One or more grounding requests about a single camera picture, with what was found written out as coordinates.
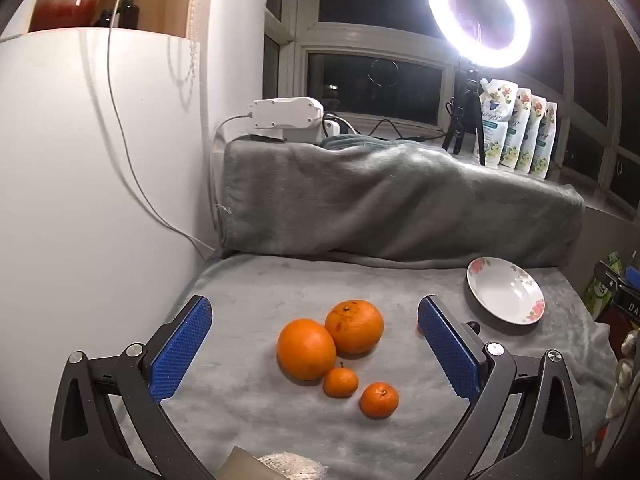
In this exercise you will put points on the small dark bottle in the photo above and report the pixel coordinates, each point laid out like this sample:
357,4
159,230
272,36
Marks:
107,17

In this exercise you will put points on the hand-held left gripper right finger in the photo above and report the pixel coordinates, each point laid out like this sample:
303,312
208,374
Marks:
447,355

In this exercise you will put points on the white window frame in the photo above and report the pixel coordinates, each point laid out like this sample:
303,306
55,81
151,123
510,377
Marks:
375,35

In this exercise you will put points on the person's right hand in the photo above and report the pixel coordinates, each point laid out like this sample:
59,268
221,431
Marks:
625,365

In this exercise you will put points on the brown cardboard piece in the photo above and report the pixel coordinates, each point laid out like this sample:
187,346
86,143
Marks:
240,467

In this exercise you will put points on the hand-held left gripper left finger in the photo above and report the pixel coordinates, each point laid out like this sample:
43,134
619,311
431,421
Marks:
180,350

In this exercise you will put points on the green printed carton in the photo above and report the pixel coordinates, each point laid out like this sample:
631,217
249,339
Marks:
600,290

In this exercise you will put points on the large smooth orange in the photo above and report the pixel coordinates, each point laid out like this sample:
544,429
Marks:
306,349

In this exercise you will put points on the white floral plate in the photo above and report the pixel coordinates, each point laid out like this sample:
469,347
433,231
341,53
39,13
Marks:
502,290

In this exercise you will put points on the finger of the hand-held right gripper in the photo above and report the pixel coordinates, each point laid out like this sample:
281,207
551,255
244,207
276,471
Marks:
620,280

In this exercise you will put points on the white cabinet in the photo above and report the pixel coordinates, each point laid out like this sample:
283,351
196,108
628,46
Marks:
65,185

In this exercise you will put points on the large rough spotted orange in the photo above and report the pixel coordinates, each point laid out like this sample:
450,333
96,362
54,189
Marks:
357,325

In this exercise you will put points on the dark grey blanket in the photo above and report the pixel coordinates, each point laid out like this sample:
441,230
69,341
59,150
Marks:
400,200

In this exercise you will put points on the small mandarin with stem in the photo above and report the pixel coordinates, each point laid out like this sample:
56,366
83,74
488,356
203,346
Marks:
341,383

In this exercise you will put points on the white knit cloth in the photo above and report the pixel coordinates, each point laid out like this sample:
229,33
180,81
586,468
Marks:
292,467

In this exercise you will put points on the white floral refill pouch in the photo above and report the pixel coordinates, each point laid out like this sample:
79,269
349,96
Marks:
548,140
536,135
520,130
495,120

